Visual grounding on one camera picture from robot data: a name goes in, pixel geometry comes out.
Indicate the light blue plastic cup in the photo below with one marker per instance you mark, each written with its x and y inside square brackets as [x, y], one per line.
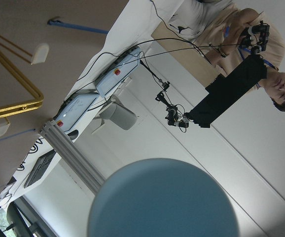
[161, 197]

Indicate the white control box far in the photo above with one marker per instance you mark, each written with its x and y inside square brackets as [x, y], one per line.
[118, 71]

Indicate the white control box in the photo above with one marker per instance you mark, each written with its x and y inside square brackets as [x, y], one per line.
[118, 71]
[74, 108]

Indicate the white control box near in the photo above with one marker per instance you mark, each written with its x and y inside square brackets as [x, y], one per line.
[74, 108]

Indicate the wooden board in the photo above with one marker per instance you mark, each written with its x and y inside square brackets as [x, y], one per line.
[186, 55]

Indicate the black cloth on stand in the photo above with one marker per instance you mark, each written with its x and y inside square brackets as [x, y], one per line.
[223, 92]

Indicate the black keyboard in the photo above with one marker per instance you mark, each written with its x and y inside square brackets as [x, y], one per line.
[40, 168]

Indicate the brown paper table cover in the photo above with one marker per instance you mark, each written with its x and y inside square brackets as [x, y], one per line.
[51, 57]

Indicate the person in beige shirt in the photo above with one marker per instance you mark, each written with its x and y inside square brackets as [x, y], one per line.
[235, 34]

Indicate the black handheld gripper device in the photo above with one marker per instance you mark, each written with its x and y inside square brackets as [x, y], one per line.
[255, 38]

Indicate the black camera arm rig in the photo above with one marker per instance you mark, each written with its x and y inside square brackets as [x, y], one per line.
[174, 116]

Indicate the grey aluminium profile post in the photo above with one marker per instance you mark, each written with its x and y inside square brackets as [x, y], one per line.
[65, 147]

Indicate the gold wire cup holder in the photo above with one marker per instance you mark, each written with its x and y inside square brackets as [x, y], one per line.
[11, 74]

